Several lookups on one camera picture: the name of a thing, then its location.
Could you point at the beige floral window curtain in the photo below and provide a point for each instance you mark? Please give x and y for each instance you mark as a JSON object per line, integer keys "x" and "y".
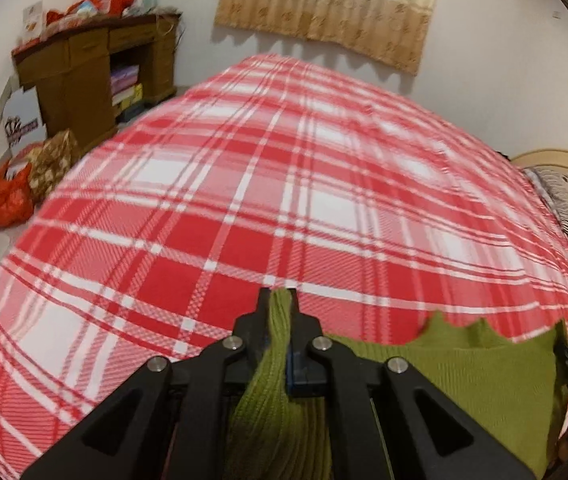
{"x": 334, "y": 5}

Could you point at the green orange striped knit sweater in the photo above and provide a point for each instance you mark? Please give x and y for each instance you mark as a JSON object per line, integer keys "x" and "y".
{"x": 463, "y": 385}

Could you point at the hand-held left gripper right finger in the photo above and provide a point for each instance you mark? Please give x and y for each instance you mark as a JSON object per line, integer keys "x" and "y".
{"x": 296, "y": 375}

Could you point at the striped floral pillow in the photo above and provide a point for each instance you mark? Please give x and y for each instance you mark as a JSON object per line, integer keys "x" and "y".
{"x": 563, "y": 200}

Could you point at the stack of boxes in desk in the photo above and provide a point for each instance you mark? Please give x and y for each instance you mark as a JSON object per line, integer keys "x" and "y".
{"x": 126, "y": 85}

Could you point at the red plaid bedspread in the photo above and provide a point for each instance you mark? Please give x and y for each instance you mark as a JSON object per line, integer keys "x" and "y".
{"x": 264, "y": 185}

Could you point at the white paper bag crown print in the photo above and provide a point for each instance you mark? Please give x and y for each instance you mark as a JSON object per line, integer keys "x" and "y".
{"x": 24, "y": 120}

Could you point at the cream wooden headboard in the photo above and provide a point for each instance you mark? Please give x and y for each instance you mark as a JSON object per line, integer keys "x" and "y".
{"x": 563, "y": 160}

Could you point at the brown floral bag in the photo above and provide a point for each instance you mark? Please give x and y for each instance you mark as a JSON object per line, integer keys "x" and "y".
{"x": 54, "y": 165}

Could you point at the red plastic bag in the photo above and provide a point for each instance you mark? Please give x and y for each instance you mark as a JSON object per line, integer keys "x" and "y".
{"x": 9, "y": 197}

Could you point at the brown wooden desk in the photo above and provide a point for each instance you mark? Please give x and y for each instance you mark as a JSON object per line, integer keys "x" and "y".
{"x": 84, "y": 90}

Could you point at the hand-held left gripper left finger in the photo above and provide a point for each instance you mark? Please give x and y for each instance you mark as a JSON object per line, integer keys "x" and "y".
{"x": 259, "y": 330}

